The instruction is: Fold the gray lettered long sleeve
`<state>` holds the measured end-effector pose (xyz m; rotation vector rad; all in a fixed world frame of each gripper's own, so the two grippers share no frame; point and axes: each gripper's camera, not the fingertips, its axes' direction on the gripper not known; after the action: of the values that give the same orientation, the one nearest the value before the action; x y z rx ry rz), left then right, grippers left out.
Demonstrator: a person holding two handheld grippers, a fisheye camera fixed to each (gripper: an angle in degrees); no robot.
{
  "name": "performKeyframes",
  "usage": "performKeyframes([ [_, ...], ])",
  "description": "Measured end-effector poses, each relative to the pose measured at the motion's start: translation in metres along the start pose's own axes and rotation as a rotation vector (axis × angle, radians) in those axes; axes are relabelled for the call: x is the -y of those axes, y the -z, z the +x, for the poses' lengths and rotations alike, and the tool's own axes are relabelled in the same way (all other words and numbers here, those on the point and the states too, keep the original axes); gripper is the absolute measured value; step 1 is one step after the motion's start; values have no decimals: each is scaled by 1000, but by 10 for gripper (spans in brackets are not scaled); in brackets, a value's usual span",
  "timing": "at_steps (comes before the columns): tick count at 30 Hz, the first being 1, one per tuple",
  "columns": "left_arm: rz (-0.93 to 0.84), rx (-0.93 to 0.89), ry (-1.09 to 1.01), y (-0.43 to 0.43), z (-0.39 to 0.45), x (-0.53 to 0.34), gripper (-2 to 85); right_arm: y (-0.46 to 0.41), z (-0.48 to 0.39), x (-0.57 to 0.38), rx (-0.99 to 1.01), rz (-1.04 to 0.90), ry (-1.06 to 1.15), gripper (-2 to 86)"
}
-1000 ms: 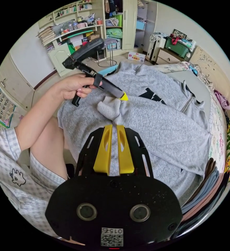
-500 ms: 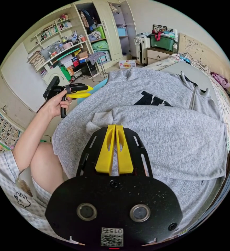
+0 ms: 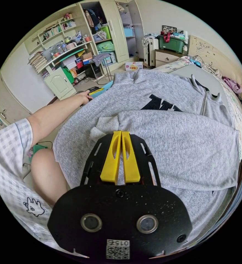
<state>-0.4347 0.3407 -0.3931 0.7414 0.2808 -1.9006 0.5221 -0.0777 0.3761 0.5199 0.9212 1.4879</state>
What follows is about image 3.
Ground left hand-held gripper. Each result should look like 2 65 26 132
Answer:
87 87 105 97

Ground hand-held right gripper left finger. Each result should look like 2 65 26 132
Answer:
100 131 122 183

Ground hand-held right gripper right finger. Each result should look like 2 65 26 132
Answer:
122 131 141 184

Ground gray lettered long sleeve sweater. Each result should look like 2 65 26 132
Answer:
52 69 240 247

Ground person's left forearm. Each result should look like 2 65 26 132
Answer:
27 95 85 145

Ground person's left hand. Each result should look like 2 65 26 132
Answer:
79 92 94 106

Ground stool with gray cloth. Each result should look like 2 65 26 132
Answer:
91 53 114 84

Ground cream shelf desk with books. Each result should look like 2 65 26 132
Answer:
23 13 99 101

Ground white and yellow carton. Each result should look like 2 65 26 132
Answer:
125 62 144 72

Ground cream wardrobe with open doors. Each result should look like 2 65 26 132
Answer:
79 0 145 65

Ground white radiator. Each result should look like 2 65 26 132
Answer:
142 35 159 67

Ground beige nightstand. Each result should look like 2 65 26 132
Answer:
155 49 186 68

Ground green storage box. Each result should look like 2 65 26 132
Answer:
156 34 186 54

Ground framed picture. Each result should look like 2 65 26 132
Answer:
162 25 177 34

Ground person's body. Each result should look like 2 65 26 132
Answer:
0 118 72 255

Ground gray flat board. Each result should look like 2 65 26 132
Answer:
169 63 231 108

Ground bed with printed sheet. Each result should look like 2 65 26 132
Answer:
151 55 242 248

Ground purple garment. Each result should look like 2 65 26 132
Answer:
222 76 242 95

